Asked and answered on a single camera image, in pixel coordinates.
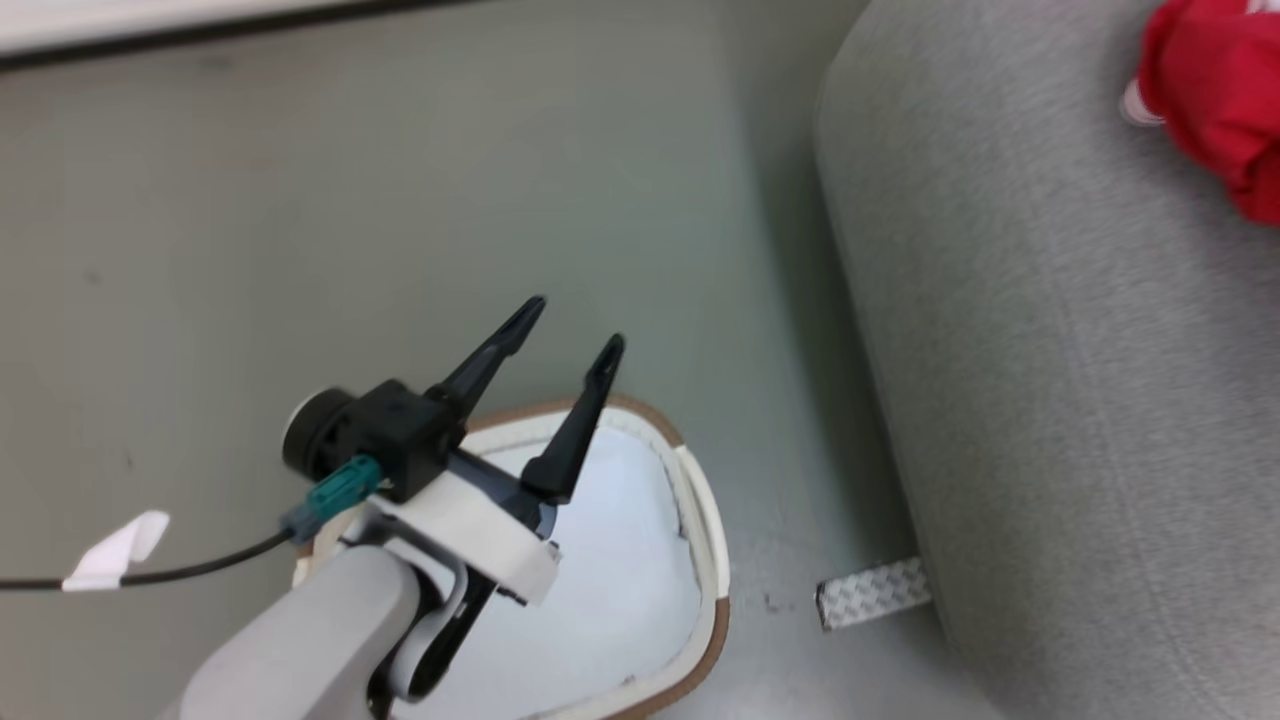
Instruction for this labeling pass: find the white and grey left gripper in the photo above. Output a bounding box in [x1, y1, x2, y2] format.
[340, 295, 627, 607]

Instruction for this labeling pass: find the cream perforated laundry basket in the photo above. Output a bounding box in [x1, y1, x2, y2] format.
[293, 393, 732, 720]

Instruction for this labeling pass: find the silver patterned floor tape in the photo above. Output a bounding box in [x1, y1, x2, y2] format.
[815, 557, 933, 633]

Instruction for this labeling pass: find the dark baseboard strip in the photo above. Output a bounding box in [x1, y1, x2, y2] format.
[0, 0, 481, 73]

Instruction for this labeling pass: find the grey fabric sofa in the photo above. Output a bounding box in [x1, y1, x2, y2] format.
[813, 0, 1280, 720]

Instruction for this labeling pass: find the teal cable connector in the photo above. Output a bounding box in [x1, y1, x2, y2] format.
[279, 455, 386, 546]

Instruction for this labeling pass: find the thin black cable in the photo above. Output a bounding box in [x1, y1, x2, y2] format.
[0, 530, 297, 591]

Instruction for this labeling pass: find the white cable tag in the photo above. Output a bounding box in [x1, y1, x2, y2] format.
[62, 510, 171, 593]

